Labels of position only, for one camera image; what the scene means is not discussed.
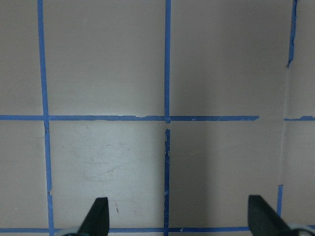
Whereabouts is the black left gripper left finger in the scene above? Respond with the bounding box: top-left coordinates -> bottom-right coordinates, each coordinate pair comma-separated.
77,197 -> 110,236

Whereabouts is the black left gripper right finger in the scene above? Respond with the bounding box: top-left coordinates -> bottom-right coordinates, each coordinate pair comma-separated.
248,195 -> 291,236

